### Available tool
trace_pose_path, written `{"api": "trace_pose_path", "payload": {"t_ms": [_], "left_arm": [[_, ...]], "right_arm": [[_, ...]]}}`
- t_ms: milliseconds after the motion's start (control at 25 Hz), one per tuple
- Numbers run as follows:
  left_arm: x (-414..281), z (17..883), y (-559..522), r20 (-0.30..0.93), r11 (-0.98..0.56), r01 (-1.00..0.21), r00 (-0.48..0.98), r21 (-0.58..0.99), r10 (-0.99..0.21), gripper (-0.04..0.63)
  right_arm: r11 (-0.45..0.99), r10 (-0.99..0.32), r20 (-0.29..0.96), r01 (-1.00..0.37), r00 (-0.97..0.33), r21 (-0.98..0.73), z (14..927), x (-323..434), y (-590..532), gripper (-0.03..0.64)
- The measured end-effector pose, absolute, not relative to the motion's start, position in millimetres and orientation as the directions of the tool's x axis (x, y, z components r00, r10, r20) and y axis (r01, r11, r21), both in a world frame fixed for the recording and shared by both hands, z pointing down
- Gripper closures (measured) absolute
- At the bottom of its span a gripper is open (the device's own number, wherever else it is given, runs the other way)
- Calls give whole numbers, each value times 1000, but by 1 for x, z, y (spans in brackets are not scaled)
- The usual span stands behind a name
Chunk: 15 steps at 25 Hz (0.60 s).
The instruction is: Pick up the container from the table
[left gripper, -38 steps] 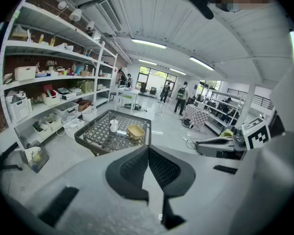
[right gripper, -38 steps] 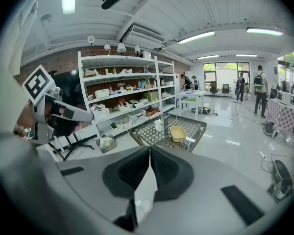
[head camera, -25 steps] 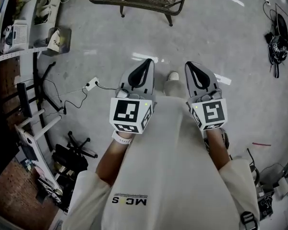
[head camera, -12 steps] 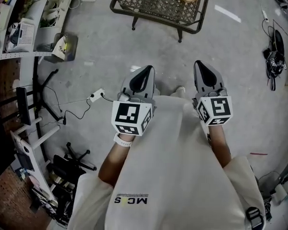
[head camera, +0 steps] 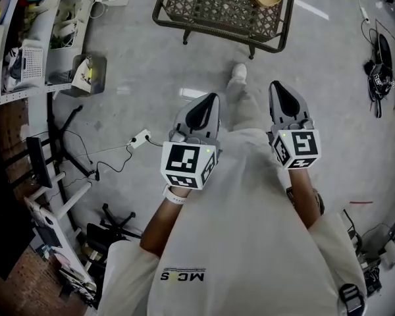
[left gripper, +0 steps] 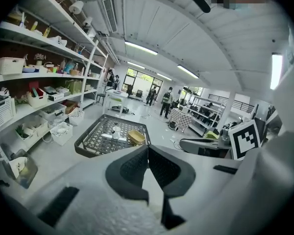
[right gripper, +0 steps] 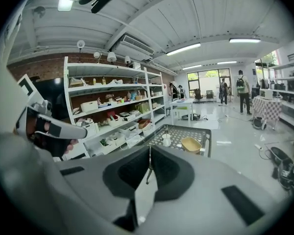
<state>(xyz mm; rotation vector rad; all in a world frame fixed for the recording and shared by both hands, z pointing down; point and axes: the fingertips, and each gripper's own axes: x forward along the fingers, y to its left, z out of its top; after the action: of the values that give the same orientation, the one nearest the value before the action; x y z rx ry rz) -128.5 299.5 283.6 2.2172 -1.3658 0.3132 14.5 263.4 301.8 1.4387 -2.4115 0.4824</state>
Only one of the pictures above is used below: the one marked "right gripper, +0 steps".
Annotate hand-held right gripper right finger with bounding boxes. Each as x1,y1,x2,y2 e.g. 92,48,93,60
147,145,294,235

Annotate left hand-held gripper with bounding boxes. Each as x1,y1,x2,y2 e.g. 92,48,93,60
14,73,88,157

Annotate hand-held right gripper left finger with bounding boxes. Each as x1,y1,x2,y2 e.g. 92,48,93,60
55,145,151,235

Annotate yellow container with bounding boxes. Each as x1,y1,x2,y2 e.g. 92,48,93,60
180,137,203,155

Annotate person's left hand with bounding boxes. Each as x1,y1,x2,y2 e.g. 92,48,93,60
63,138,79,156

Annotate white slatted crate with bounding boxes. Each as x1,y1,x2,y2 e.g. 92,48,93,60
81,122,99,139

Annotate white storage basket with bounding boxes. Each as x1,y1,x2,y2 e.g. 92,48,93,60
80,100,99,113

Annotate large black screen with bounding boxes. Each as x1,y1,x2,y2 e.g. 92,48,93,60
33,76,70,122

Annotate patterned black table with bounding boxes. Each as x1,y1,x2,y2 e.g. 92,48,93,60
134,124,212,158

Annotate white cup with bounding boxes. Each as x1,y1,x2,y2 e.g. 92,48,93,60
161,134,172,147

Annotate wide white shelving unit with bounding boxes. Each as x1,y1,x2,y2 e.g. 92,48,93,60
63,55,150,159

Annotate brown box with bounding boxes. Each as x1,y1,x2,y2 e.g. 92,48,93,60
138,118,151,130

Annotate black and white floor appliance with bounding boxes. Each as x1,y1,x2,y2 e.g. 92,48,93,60
252,116,268,131

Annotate black bag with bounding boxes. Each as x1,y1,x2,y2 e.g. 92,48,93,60
270,146,294,193

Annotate person's white shirt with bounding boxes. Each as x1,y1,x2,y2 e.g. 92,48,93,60
0,65,64,235

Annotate green paper bag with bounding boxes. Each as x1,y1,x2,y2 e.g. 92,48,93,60
137,102,150,115

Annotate white table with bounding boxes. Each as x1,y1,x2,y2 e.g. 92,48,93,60
169,97,195,121

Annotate white shade table lamp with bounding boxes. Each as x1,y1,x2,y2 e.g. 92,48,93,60
106,51,117,65

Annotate checkered tablecloth table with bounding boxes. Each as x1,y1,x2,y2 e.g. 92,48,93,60
251,95,283,130

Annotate narrow white shelving unit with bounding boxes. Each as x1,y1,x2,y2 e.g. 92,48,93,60
144,67,167,130

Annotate black-framed glass window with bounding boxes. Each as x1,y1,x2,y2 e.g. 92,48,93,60
186,68,231,99

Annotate white microwave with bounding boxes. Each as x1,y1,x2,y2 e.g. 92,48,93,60
259,88,273,100

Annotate ceiling air conditioner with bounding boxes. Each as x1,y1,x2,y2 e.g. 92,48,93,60
119,34,155,55

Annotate white shelving unit with appliances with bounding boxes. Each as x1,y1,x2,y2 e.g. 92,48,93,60
269,59,294,132

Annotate grey ceiling dome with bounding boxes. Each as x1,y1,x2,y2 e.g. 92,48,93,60
34,6,46,18

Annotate square ceiling light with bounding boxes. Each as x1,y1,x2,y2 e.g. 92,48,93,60
57,0,74,12

